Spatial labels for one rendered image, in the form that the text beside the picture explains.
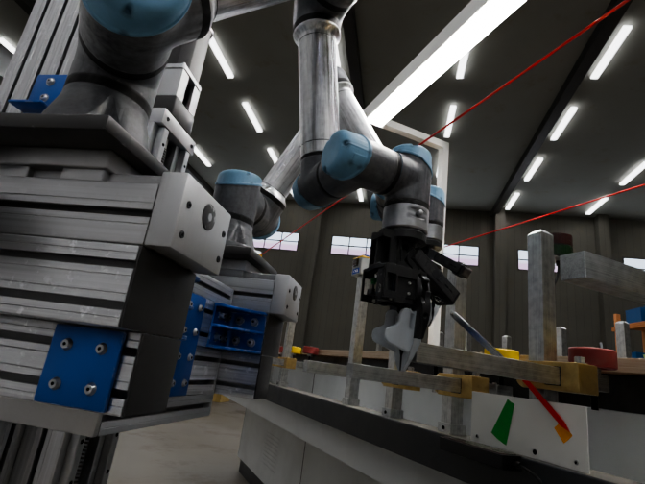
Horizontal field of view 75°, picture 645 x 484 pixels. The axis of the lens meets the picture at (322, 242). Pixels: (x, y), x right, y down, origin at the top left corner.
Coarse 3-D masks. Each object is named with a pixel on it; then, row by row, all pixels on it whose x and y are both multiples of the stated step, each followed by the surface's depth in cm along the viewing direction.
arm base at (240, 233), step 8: (232, 216) 103; (240, 216) 104; (232, 224) 102; (240, 224) 103; (248, 224) 105; (232, 232) 101; (240, 232) 103; (248, 232) 104; (232, 240) 101; (240, 240) 102; (248, 240) 103
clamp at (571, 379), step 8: (528, 360) 81; (560, 368) 74; (568, 368) 73; (576, 368) 72; (584, 368) 72; (592, 368) 73; (560, 376) 74; (568, 376) 73; (576, 376) 71; (584, 376) 72; (592, 376) 72; (520, 384) 82; (536, 384) 78; (544, 384) 76; (552, 384) 75; (560, 384) 74; (568, 384) 72; (576, 384) 71; (584, 384) 71; (592, 384) 72; (568, 392) 74; (576, 392) 71; (584, 392) 71; (592, 392) 72
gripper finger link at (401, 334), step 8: (400, 312) 63; (408, 312) 63; (416, 312) 63; (400, 320) 63; (408, 320) 63; (392, 328) 62; (400, 328) 62; (408, 328) 63; (384, 336) 61; (392, 336) 62; (400, 336) 62; (408, 336) 63; (392, 344) 62; (400, 344) 62; (408, 344) 62; (416, 344) 62; (408, 352) 62; (408, 360) 62; (400, 368) 63
